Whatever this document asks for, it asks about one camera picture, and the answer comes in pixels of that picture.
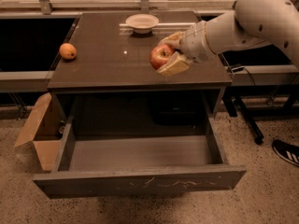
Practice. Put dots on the brown cardboard box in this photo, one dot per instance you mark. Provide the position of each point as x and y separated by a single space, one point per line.
41 129

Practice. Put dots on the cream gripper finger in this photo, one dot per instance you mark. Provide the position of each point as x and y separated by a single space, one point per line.
173 40
177 63

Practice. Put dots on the dark blue snack packet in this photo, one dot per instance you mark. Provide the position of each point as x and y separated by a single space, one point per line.
181 51

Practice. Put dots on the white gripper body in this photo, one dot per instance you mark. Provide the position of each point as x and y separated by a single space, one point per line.
194 42

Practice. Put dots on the black stand leg with wheel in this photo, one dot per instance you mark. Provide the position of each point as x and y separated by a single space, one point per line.
231 103

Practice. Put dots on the black and white sneaker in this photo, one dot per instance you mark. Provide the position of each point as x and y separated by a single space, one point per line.
286 151

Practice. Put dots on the grey open drawer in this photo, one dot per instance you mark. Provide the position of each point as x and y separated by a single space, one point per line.
139 143

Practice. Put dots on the metal window railing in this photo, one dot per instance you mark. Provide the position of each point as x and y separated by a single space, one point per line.
124 3

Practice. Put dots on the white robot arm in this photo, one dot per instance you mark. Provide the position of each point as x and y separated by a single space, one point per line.
252 24

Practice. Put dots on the white bowl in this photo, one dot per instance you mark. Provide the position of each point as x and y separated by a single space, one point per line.
142 23

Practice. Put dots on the red apple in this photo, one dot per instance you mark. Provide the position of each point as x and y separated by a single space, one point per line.
160 55

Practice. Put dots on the grey cabinet with glossy top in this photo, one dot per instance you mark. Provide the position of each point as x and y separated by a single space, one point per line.
111 58

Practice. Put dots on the orange fruit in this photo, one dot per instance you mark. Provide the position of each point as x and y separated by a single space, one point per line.
68 51

